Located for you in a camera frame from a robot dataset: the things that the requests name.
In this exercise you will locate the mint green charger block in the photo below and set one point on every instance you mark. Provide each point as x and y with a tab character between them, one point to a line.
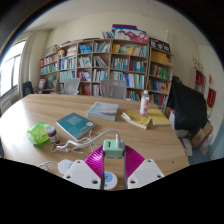
113	150

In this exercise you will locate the teal book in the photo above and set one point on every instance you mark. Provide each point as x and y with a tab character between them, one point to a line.
75	125

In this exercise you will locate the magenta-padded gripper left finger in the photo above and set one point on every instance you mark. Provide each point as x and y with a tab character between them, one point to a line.
81	173

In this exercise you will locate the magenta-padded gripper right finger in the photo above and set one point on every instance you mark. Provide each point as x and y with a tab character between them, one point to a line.
146	171

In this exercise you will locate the wooden bookshelf unit with books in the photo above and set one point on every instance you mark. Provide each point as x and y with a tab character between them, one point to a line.
126	63

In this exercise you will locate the light grey chair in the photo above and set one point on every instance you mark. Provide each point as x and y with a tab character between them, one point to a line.
71	86

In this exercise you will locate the small red-labelled jar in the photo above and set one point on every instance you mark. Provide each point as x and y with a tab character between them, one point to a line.
52	135

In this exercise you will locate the papers on floor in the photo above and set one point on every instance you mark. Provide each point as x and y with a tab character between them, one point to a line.
186	146

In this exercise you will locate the green plastic bag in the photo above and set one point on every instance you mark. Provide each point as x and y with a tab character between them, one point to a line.
37	134

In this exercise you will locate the grey book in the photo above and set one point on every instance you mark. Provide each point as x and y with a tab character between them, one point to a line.
103	111

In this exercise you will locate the white box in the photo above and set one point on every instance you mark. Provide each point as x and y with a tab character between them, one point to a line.
180	132

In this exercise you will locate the white bottle with red label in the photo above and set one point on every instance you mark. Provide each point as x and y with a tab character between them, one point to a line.
144	104

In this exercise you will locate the white power strip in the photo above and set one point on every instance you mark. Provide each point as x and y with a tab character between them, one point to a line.
65	166

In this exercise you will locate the dark office chair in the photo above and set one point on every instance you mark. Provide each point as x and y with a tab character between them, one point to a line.
27	88

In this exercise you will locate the window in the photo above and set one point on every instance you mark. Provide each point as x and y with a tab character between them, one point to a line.
11	68

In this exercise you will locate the grey mesh chair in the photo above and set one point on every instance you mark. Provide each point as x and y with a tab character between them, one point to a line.
113	89

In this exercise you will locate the red hanging banner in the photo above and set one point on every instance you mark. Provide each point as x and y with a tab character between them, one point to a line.
211	97

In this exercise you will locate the brown cardboard box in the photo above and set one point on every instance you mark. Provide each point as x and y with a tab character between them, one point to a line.
201	135

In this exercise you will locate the yellow book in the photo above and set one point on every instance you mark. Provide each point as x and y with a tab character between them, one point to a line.
160	117
135	119

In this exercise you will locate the small wooden wall shelf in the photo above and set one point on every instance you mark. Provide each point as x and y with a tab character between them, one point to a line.
198	80

